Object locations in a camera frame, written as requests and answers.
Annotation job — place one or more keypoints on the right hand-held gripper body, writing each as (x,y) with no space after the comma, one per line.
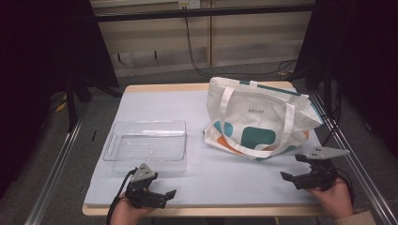
(324,175)

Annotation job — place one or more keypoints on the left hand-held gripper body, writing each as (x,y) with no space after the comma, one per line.
(140,175)

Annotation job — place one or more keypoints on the white printed tote bag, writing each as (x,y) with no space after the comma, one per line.
(256,115)

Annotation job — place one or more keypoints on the person's right hand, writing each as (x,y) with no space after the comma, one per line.
(338,200)

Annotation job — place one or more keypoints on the person's left hand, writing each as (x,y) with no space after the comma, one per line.
(126,214)

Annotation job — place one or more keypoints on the clear plastic bin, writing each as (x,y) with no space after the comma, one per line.
(147,146)

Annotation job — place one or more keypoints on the light blue table mat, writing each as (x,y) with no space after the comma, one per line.
(219,181)

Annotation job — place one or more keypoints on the black metal stand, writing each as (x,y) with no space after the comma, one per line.
(327,90)
(71,106)

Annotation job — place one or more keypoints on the yellow floor object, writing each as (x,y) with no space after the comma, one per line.
(61,107)

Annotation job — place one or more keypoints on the black curtain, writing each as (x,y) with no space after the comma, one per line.
(359,62)
(40,62)

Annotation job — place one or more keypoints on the black horizontal bar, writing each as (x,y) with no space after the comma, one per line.
(203,13)

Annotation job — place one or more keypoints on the aluminium rail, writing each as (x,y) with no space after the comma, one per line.
(53,175)
(359,168)

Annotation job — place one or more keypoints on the white wall outlet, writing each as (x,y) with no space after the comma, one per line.
(189,3)

